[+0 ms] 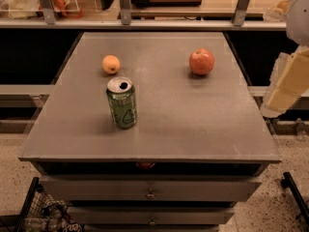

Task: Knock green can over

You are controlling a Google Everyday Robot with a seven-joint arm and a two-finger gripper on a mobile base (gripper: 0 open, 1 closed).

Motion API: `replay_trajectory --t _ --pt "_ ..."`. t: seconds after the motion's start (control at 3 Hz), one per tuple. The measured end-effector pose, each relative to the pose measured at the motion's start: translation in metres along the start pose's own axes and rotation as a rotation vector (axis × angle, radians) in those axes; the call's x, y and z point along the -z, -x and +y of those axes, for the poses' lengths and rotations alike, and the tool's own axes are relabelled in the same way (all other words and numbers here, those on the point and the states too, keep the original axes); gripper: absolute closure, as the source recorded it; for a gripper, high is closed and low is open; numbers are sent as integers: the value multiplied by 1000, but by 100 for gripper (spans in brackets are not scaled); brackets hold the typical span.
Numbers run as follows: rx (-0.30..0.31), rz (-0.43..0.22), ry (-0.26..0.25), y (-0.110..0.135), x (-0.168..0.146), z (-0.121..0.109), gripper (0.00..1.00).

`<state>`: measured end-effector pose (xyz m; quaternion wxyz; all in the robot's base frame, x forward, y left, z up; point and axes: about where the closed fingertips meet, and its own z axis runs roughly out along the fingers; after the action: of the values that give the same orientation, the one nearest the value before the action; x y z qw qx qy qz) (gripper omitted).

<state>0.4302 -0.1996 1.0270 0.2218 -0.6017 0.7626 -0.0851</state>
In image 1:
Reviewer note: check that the green soda can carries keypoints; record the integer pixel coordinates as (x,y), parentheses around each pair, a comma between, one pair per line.
(121,98)

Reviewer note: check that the grey metal shelf rail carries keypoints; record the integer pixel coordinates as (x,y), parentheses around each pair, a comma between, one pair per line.
(169,25)

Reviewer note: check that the clear plastic box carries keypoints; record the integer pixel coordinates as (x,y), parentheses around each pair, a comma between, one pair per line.
(18,9)

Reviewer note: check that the orange item in box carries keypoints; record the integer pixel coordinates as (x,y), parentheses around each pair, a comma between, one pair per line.
(60,8)

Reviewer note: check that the upper grey drawer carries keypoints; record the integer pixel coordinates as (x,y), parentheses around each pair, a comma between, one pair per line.
(205,189)

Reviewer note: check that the grey drawer cabinet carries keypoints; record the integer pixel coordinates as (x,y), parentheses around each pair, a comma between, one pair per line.
(188,126)

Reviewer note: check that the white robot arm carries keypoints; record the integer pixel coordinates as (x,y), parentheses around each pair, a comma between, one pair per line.
(298,23)

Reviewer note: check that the black wire basket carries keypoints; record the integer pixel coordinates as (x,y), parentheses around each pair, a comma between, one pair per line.
(41,212)

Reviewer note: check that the grey drawer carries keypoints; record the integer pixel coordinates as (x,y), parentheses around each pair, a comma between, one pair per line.
(150,215)
(205,189)

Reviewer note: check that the orange fruit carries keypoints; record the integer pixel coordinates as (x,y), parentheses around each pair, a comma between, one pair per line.
(110,64)

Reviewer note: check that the black metal frame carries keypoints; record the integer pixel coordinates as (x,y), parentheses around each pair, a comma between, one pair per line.
(288,183)

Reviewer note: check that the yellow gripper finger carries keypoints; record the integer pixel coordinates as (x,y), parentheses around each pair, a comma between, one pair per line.
(289,80)

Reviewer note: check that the red apple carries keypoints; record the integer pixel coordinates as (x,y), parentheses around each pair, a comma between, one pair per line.
(201,61)

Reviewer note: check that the lower grey drawer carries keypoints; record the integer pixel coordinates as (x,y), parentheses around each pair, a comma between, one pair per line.
(150,215)

